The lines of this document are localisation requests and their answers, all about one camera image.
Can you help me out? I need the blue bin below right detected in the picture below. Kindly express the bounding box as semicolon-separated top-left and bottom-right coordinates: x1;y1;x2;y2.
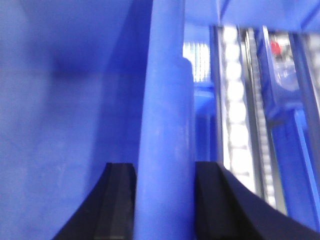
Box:
272;109;320;231

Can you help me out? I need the red object in bin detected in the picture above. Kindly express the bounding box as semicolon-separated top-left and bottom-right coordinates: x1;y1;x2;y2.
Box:
270;41;282;56

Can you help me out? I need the white roller track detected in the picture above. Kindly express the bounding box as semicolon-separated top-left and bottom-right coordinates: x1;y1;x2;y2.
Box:
217;25;262;196

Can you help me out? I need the blue bin under held bin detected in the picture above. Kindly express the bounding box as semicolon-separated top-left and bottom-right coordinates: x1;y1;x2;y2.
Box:
183;23;218;162

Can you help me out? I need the large blue plastic bin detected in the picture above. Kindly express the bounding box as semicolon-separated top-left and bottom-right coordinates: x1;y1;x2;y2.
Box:
0;0;195;240

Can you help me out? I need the small grey roller track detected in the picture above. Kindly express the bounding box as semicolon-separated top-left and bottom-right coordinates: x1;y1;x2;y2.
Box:
246;28;277;208

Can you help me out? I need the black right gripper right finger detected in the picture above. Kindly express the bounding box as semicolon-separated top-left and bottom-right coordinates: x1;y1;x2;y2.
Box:
195;161;320;240

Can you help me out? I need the blue bin with parts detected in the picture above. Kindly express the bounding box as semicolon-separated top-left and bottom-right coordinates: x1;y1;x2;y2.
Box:
255;26;303;121

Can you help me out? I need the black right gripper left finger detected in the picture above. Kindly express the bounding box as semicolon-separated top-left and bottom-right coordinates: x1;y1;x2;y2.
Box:
54;163;137;240

